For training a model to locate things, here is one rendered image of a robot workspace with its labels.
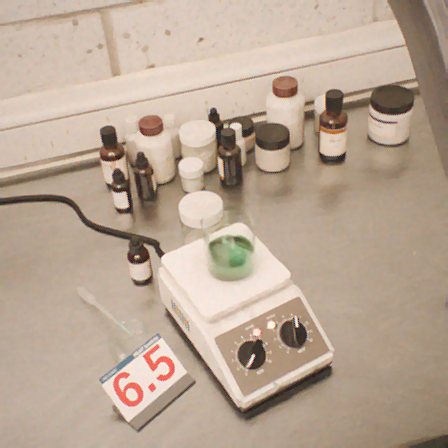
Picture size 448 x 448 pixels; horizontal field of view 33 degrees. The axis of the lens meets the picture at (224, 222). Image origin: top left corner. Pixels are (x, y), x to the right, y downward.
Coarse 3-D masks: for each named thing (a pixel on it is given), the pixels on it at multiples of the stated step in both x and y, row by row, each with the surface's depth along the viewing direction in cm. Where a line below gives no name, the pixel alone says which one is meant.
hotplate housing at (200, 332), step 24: (168, 288) 90; (288, 288) 88; (192, 312) 86; (240, 312) 86; (264, 312) 86; (312, 312) 88; (192, 336) 89; (216, 360) 83; (288, 384) 85; (240, 408) 83
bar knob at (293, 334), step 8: (296, 320) 84; (280, 328) 85; (288, 328) 85; (296, 328) 84; (304, 328) 86; (280, 336) 85; (288, 336) 85; (296, 336) 84; (304, 336) 86; (288, 344) 85; (296, 344) 84
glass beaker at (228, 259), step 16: (208, 208) 85; (224, 208) 86; (240, 208) 86; (256, 208) 84; (208, 224) 86; (224, 224) 88; (240, 224) 88; (208, 240) 83; (224, 240) 82; (240, 240) 82; (208, 256) 85; (224, 256) 83; (240, 256) 84; (208, 272) 87; (224, 272) 85; (240, 272) 85
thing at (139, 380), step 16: (144, 352) 87; (160, 352) 87; (128, 368) 85; (144, 368) 86; (160, 368) 87; (176, 368) 88; (112, 384) 84; (128, 384) 85; (144, 384) 86; (160, 384) 86; (128, 400) 84; (144, 400) 85
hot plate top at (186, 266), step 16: (256, 240) 92; (176, 256) 91; (192, 256) 91; (256, 256) 90; (272, 256) 90; (176, 272) 89; (192, 272) 89; (256, 272) 88; (272, 272) 88; (288, 272) 88; (192, 288) 87; (208, 288) 86; (224, 288) 86; (240, 288) 86; (256, 288) 86; (272, 288) 86; (192, 304) 85; (208, 304) 85; (224, 304) 84; (240, 304) 85; (208, 320) 84
